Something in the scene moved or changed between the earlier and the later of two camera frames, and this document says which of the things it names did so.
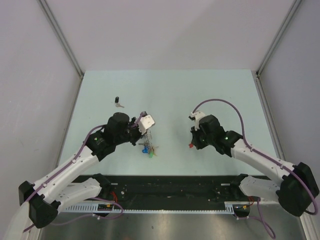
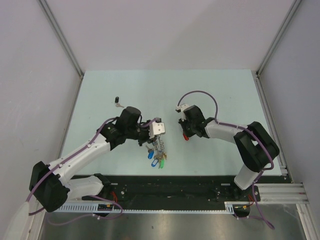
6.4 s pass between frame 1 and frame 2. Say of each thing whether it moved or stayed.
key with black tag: stayed
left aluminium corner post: stayed
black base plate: stayed
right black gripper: moved
